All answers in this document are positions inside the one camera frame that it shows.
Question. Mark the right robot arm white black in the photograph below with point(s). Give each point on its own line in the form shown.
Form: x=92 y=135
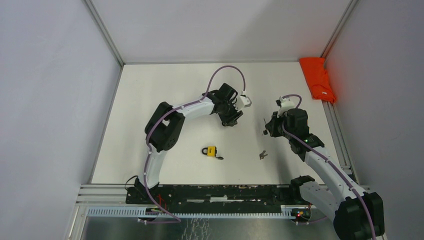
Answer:
x=355 y=213

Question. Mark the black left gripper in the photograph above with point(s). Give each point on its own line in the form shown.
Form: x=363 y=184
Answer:
x=230 y=121

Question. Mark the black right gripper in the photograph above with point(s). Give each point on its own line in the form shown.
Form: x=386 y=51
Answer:
x=271 y=125

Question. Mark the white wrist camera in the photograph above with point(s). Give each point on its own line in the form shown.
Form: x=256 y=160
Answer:
x=243 y=101
x=284 y=103

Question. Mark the silver key bunch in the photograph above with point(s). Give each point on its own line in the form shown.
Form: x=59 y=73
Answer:
x=262 y=155

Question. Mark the yellow padlock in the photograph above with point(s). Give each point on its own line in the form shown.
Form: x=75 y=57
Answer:
x=211 y=151

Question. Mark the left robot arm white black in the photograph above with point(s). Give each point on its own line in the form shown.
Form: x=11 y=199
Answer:
x=165 y=125

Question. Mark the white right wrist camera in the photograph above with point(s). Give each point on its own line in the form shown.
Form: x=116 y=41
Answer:
x=284 y=103

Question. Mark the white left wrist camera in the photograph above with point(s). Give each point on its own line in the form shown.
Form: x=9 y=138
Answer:
x=243 y=101

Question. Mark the black head key bunch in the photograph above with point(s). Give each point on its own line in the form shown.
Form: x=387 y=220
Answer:
x=265 y=131

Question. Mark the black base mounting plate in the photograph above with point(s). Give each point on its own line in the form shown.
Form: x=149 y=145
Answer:
x=218 y=199

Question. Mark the orange folded cloth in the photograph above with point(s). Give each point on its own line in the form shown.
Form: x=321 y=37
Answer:
x=317 y=79

